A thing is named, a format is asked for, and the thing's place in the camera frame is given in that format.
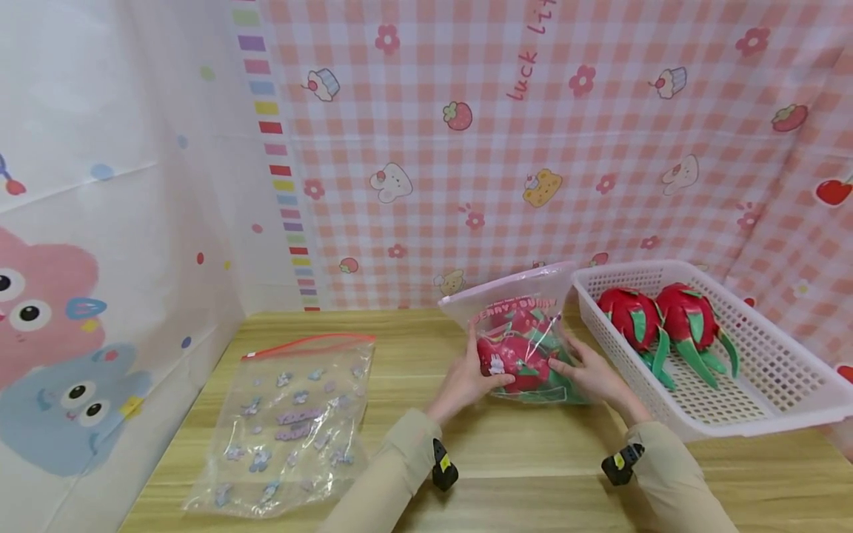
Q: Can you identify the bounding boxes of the person's left hand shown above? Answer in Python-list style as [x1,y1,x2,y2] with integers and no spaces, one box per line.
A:
[426,324,516,426]

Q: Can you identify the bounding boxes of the person's right hand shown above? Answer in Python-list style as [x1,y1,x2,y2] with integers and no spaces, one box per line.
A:
[547,332,652,426]

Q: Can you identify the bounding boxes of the pink printed zip bag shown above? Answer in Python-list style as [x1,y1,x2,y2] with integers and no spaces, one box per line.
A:
[438,261,591,406]

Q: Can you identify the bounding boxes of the person's right forearm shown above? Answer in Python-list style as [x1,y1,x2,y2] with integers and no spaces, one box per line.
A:
[625,420,740,533]

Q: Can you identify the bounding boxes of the person's left forearm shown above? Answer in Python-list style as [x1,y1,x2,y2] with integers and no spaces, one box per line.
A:
[320,408,444,533]

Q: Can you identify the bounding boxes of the red dragon fruit toy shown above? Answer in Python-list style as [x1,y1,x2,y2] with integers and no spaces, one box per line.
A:
[476,309,567,395]
[595,286,678,392]
[654,282,740,391]

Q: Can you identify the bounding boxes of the black wrist band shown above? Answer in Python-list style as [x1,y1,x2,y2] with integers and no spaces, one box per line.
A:
[600,443,646,487]
[431,438,460,492]

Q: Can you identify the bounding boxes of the white plastic basket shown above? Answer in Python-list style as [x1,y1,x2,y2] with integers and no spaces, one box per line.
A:
[572,259,853,443]

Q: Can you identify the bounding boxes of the clear blue printed zip bag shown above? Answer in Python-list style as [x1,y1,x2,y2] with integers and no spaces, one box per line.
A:
[183,333,378,519]

